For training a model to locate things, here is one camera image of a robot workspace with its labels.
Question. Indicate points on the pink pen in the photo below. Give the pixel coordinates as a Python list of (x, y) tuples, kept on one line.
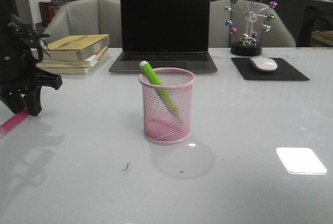
[(13, 121)]

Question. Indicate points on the right grey chair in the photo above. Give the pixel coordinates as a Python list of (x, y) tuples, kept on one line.
[(225, 28)]

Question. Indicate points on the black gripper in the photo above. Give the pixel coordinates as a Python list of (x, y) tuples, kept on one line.
[(22, 80)]

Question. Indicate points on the brown cushioned seat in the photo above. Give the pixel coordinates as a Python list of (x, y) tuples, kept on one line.
[(321, 39)]

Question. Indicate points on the grey open laptop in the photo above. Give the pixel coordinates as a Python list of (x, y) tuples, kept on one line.
[(166, 33)]

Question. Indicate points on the grey chair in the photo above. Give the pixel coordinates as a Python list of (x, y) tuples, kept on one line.
[(87, 17), (225, 28)]

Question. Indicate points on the bottom book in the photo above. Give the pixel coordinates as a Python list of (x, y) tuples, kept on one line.
[(70, 70)]

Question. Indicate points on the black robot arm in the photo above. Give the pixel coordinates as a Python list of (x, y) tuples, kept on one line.
[(21, 50)]

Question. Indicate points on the white computer mouse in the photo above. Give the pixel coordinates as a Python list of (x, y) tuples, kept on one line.
[(263, 64)]

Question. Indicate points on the ferris wheel desk ornament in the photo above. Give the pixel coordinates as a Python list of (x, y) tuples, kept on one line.
[(248, 14)]

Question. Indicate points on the middle book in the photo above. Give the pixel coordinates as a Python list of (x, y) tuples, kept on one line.
[(88, 62)]

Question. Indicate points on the red bin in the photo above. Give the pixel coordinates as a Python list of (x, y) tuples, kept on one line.
[(47, 11)]

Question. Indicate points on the top yellow book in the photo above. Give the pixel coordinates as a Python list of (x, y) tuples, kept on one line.
[(76, 47)]

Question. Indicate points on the left grey chair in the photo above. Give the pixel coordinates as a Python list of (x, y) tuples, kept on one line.
[(87, 17)]

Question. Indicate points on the pink mesh pen holder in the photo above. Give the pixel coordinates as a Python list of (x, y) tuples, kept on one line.
[(167, 103)]

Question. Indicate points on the black mouse pad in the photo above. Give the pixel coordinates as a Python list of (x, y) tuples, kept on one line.
[(284, 71)]

